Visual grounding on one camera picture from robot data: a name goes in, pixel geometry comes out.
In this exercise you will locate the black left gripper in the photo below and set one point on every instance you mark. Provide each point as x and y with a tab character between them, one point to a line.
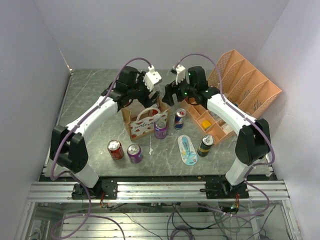
146	101

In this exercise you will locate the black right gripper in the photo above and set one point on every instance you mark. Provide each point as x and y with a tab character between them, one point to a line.
171	89

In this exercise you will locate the blue Red Bull can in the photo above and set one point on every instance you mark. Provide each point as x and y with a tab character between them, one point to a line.
179	118

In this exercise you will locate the watermelon canvas bag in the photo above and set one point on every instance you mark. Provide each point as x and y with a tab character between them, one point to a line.
140	121

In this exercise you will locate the red cola can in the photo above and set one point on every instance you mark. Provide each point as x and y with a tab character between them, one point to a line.
115	149

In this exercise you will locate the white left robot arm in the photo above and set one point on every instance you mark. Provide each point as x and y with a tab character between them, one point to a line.
68	143

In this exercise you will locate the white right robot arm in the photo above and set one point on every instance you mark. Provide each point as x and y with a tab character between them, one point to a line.
253	136

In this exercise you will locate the purple Fanta can by bag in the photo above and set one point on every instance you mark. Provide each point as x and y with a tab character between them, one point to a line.
160	129

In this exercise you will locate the black yellow beverage can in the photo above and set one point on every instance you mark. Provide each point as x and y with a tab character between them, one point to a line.
205	145

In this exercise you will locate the yellow block in organizer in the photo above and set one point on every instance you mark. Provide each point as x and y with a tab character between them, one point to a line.
206	124

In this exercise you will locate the purple Fanta can front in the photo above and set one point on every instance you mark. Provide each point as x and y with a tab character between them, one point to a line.
134	153

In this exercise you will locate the white card in organizer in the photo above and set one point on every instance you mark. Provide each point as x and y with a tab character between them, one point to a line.
226	128

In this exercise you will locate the blue correction tape package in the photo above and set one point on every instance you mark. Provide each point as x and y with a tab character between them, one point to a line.
187	151

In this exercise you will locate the orange plastic desk organizer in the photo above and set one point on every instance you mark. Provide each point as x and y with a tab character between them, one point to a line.
242	84

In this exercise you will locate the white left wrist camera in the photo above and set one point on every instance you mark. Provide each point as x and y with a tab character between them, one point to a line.
151	78

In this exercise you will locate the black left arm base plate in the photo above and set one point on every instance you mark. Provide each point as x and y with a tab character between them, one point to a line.
105	188

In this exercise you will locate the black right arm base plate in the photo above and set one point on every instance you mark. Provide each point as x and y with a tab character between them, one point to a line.
223	190

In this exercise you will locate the aluminium mounting rail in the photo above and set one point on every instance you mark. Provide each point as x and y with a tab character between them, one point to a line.
143	192

